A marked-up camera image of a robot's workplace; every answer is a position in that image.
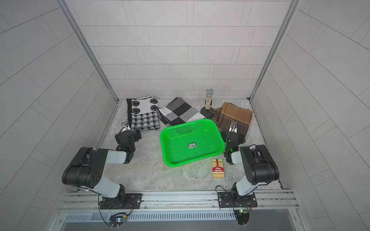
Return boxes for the left controller board with wires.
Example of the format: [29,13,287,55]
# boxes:
[97,197,134,230]

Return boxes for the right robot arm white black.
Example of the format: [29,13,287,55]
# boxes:
[222,122,280,204]

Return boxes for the green plastic basket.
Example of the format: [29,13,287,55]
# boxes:
[160,119,225,167]

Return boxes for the brown plaid fringed scarf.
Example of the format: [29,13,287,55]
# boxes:
[211,103,253,140]

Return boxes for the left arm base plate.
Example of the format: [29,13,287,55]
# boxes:
[99,193,142,210]

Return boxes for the controller board with wires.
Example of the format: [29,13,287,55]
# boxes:
[97,197,134,230]
[233,204,253,226]

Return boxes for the basket label sticker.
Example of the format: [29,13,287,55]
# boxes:
[188,142,197,149]

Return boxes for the grey black checkered scarf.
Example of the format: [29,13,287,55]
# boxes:
[158,97,205,126]

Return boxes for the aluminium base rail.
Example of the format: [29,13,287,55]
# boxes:
[56,189,300,214]

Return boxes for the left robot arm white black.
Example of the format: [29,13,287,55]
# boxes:
[62,122,141,209]

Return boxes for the right controller board with wires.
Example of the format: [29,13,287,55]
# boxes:
[233,204,253,226]

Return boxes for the aluminium corner post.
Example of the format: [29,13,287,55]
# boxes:
[56,0,119,103]
[248,0,300,103]

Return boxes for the right aluminium corner post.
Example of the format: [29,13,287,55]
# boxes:
[248,0,300,103]

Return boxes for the black white smiley houndstooth scarf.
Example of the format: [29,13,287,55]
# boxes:
[126,96,160,131]

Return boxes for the left aluminium corner post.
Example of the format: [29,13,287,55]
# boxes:
[56,0,119,103]

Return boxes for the clear tube on black stand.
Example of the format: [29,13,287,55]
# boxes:
[200,88,214,118]

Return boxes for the red playing card box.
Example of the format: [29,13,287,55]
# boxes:
[212,159,225,179]

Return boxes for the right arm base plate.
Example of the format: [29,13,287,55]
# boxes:
[217,192,258,209]

